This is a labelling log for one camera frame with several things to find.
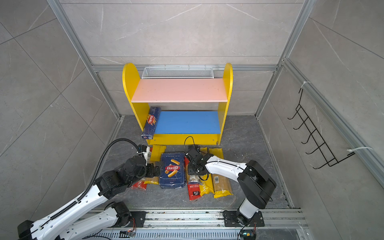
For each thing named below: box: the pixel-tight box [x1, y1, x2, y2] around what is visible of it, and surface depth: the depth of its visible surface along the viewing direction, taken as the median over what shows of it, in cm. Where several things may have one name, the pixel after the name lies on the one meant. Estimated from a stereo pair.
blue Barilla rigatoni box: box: [159, 152, 186, 189], surface depth 85 cm
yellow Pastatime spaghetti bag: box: [199, 147, 214, 155], surface depth 99 cm
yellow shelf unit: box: [122, 62, 234, 145], surface depth 85 cm
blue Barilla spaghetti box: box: [141, 106, 162, 140], surface depth 93 cm
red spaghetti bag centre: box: [184, 156, 201, 201], surface depth 82 cm
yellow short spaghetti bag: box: [199, 173, 215, 197], surface depth 82 cm
